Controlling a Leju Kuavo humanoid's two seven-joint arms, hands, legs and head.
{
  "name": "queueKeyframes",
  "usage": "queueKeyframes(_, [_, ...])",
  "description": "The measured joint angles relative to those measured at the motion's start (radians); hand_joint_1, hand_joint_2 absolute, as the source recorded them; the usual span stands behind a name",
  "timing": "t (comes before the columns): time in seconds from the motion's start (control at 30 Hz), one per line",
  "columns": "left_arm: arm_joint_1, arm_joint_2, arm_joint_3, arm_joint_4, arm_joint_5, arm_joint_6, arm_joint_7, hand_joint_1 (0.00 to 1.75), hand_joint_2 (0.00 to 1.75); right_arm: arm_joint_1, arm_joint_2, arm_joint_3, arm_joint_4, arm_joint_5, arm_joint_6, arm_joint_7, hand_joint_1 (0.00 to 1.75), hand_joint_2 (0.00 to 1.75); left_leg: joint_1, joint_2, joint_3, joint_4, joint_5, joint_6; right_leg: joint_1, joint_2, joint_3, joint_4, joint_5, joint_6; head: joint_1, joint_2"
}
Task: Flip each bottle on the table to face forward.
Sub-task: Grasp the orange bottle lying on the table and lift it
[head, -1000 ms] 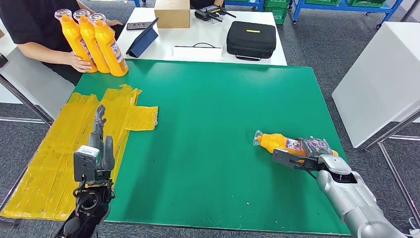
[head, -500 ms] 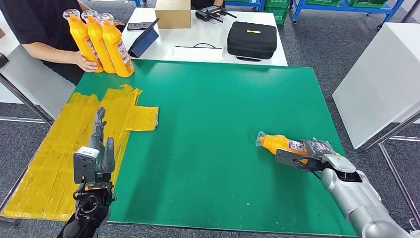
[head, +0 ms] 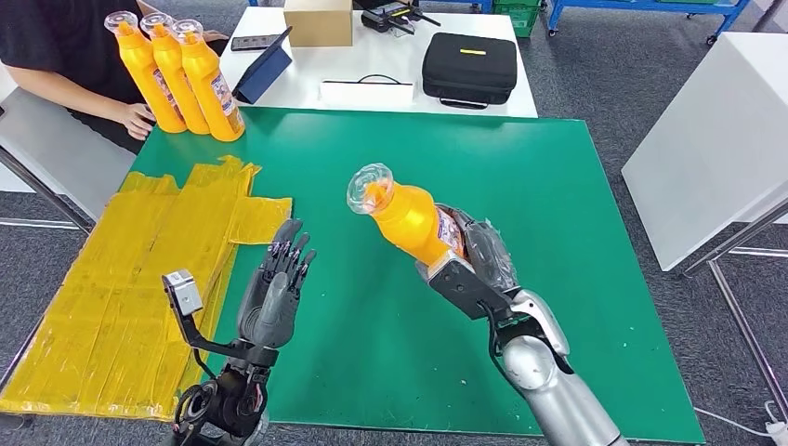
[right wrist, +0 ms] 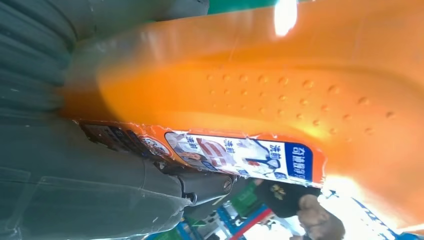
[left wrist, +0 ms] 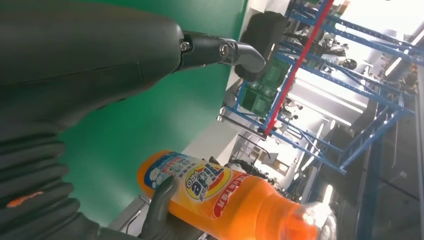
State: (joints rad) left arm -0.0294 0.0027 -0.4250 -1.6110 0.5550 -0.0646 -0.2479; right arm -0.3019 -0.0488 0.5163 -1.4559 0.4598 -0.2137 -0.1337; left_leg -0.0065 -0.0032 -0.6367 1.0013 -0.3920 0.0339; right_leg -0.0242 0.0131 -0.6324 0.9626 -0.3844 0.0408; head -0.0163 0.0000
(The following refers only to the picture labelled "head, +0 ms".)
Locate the black remote controller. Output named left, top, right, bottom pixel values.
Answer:
left=361, top=1, right=442, bottom=35

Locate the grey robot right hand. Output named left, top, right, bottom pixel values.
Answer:
left=440, top=203, right=521, bottom=294

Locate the green table board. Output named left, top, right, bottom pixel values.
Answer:
left=129, top=107, right=706, bottom=444

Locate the black right camera cable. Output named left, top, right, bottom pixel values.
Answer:
left=486, top=301, right=515, bottom=376

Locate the person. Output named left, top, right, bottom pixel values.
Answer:
left=0, top=0, right=232, bottom=155

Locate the black carrying case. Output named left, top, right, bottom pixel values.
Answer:
left=421, top=32, right=519, bottom=111

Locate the cardboard box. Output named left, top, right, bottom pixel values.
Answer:
left=282, top=0, right=355, bottom=48

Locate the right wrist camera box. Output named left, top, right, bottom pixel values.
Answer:
left=415, top=251, right=515, bottom=322

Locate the person's right hand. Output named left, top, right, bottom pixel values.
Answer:
left=115, top=101, right=156, bottom=141

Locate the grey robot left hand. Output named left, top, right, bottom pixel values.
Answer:
left=236, top=219, right=318, bottom=351

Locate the flat white box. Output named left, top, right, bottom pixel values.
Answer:
left=319, top=81, right=415, bottom=113

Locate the black phone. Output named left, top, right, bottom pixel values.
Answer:
left=230, top=33, right=282, bottom=52

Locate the white power strip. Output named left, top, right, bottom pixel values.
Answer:
left=762, top=400, right=788, bottom=446

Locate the orange detergent bottle clear cap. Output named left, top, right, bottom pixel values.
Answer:
left=138, top=12, right=212, bottom=136
left=103, top=10, right=188, bottom=134
left=171, top=18, right=246, bottom=143
left=346, top=163, right=472, bottom=267

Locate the white table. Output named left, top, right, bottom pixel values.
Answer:
left=218, top=6, right=540, bottom=119
left=620, top=32, right=788, bottom=426
left=0, top=61, right=137, bottom=235

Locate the white floor cable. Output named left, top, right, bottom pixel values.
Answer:
left=692, top=404, right=770, bottom=439

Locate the thin black cable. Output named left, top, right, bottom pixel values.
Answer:
left=322, top=73, right=413, bottom=87

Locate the tablet in blue case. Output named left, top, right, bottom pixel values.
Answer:
left=233, top=25, right=295, bottom=105

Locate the yellow tape patch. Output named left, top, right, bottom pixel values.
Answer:
left=0, top=154, right=294, bottom=423

